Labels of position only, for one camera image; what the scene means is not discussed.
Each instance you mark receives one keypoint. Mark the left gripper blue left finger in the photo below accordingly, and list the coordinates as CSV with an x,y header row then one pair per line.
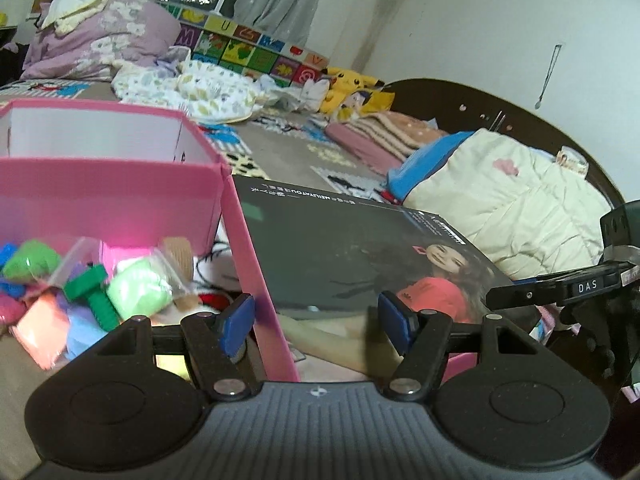
x,y
234,324

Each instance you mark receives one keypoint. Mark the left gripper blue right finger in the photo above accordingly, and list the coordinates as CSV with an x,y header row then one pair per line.
x,y
398,321

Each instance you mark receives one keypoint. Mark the box lid with woman photo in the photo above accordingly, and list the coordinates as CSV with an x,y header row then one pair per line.
x,y
317,261

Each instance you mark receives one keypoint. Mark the cream and blue quilt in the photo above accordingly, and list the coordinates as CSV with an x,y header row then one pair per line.
x,y
527,212

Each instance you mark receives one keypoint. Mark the green toy bolt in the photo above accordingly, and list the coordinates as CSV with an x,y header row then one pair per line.
x,y
88,288

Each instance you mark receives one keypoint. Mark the blue clay bag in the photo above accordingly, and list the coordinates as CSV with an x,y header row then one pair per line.
x,y
83,333

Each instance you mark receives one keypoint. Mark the pink cardboard box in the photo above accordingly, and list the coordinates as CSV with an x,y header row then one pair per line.
x,y
127,175

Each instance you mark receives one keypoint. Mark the folded pink beige blankets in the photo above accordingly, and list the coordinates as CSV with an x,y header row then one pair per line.
x,y
383,140

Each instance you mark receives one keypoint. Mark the Mickey Mouse bed blanket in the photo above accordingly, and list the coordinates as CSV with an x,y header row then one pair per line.
x,y
276,145

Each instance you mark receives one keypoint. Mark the salmon clay bag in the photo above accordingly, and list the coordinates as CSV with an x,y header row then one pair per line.
x,y
42,331

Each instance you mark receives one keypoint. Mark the dark wooden headboard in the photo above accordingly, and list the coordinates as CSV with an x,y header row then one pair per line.
x,y
457,107

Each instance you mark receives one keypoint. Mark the white leaf pattern blanket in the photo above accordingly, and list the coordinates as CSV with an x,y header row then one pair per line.
x,y
202,91

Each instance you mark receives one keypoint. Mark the yellow Pikachu plush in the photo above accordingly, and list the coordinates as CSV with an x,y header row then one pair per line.
x,y
351,95

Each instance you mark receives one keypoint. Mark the alphabet foam mat headboard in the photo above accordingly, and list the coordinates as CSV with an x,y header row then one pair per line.
x,y
244,50

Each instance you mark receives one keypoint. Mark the purple floral duvet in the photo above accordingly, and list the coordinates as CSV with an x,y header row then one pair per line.
x,y
125,31

